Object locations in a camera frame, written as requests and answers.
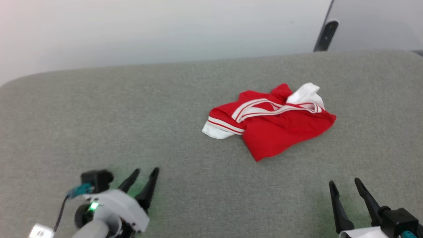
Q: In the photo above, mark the teal right camera connector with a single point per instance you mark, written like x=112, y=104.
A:
x=409, y=234

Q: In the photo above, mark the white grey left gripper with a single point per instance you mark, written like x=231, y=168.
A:
x=122, y=206

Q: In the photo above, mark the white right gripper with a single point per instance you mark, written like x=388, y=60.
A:
x=363, y=233

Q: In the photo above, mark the red white basketball jersey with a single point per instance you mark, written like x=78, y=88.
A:
x=277, y=129

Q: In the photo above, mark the black slanted post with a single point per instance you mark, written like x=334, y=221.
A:
x=326, y=36

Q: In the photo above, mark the teal left camera connector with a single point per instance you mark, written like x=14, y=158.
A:
x=80, y=190

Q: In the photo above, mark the teal camera connector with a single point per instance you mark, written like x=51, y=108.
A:
x=409, y=234
x=80, y=190

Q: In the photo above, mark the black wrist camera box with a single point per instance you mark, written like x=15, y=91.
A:
x=97, y=180
x=400, y=219

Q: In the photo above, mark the white paper label tag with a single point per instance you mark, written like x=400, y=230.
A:
x=40, y=232

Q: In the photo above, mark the grey background panel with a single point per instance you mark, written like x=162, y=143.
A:
x=380, y=23

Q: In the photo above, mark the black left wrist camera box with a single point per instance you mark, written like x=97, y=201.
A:
x=97, y=180

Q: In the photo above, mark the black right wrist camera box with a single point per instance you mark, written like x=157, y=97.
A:
x=400, y=219

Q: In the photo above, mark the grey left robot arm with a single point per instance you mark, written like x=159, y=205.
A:
x=91, y=231

